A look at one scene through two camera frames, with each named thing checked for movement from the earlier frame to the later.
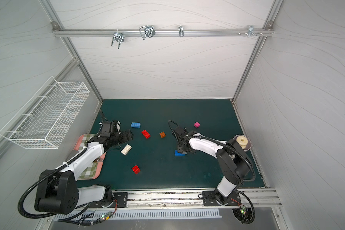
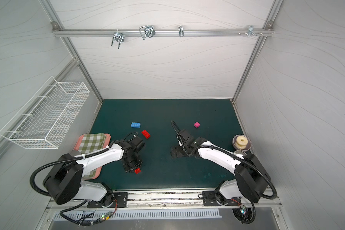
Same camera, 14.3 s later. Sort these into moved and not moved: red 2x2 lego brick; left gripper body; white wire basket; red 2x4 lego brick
Moved: left gripper body
Not moved: red 2x4 lego brick; red 2x2 lego brick; white wire basket
